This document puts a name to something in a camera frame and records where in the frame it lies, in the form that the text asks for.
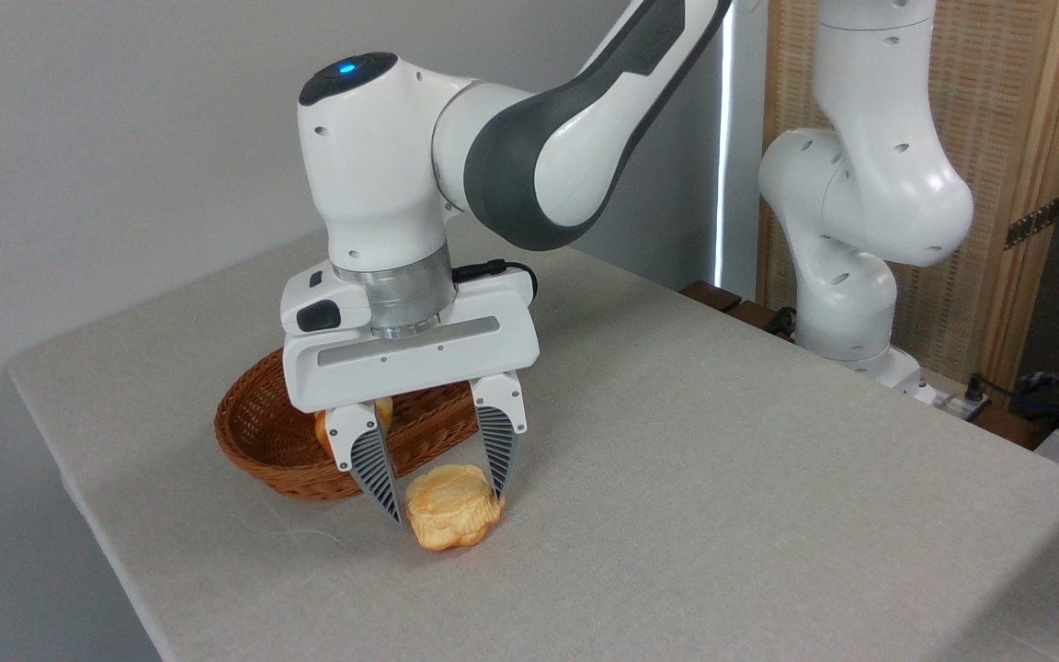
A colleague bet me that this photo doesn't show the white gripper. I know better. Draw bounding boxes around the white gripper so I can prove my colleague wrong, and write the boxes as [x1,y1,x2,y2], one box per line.
[279,267,541,525]

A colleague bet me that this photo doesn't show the brown woven wicker basket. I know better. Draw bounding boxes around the brown woven wicker basket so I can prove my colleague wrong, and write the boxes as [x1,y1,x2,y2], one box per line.
[214,348,484,502]

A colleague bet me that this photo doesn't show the metal screen hinge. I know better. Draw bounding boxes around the metal screen hinge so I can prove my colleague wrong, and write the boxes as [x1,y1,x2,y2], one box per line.
[1005,198,1059,251]

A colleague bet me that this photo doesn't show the grey linen tablecloth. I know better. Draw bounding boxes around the grey linen tablecloth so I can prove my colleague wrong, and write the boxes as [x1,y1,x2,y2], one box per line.
[6,216,1059,662]

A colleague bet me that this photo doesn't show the pale flower-shaped bread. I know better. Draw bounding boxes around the pale flower-shaped bread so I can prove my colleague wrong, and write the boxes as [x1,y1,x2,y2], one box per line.
[404,463,505,552]

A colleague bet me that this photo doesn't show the black power plug cable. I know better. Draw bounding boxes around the black power plug cable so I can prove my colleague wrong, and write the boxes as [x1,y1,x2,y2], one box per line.
[964,372,1045,407]

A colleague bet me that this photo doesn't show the striped golden bread roll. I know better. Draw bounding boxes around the striped golden bread roll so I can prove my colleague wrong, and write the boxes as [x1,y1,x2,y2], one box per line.
[313,395,394,461]

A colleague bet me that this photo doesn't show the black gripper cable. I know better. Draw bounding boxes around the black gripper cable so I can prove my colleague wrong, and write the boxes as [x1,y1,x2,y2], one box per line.
[451,259,540,304]

